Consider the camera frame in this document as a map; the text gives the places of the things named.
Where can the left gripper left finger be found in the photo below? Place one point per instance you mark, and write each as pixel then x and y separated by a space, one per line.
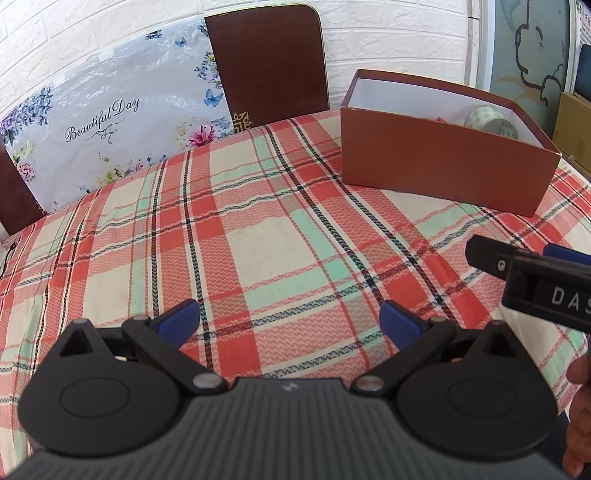
pixel 102 392

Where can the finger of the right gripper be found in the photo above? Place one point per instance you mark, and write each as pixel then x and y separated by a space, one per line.
pixel 566 254
pixel 491 256

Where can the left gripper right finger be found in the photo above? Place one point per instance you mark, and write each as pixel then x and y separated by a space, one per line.
pixel 472 394

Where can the clear patterned tape roll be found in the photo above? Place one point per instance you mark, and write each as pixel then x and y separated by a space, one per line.
pixel 489 119

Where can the person's right hand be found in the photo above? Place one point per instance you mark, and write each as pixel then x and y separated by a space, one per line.
pixel 578 433

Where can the stacked cardboard boxes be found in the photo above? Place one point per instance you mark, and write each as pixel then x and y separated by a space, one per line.
pixel 572 132

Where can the brown cardboard storage box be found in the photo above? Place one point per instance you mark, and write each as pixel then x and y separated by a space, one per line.
pixel 391 141

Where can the plaid tablecloth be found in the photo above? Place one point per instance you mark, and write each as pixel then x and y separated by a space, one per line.
pixel 288 264

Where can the frosted glass cartoon door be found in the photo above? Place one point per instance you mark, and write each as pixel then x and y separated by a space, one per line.
pixel 527 52

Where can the dark brown wooden headboard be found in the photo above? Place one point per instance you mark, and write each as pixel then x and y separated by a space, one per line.
pixel 272 67

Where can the floral plastic bag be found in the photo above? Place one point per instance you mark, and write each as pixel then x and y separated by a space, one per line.
pixel 125 109

